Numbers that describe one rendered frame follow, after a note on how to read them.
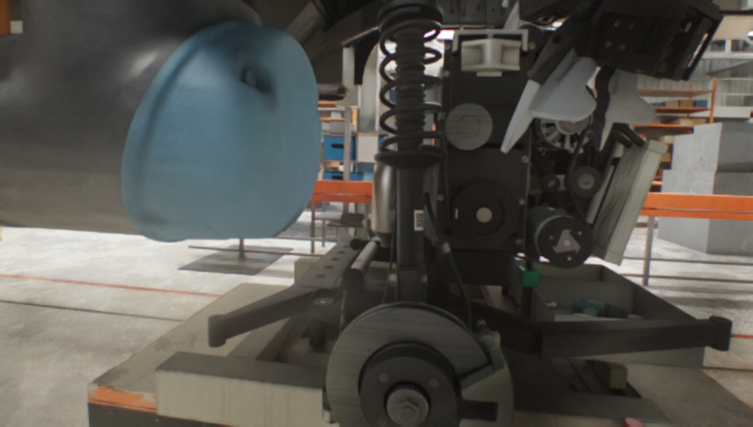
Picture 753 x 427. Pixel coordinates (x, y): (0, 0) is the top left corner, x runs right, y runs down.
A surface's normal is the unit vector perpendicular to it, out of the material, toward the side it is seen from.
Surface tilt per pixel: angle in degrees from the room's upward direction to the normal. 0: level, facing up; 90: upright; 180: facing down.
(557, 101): 63
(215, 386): 90
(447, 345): 90
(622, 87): 124
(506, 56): 90
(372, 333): 90
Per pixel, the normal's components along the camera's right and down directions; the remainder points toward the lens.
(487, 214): -0.13, 0.08
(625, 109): -0.79, 0.56
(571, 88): -0.61, -0.41
